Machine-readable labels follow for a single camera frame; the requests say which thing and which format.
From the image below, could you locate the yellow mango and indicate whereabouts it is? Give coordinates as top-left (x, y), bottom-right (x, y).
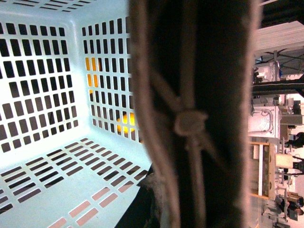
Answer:
top-left (85, 57), bottom-right (138, 140)

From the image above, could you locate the brown basket handle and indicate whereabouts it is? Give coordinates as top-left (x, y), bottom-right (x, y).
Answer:
top-left (128, 0), bottom-right (261, 228)

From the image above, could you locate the light teal plastic basket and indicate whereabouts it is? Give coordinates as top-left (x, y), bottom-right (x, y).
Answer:
top-left (0, 0), bottom-right (151, 228)

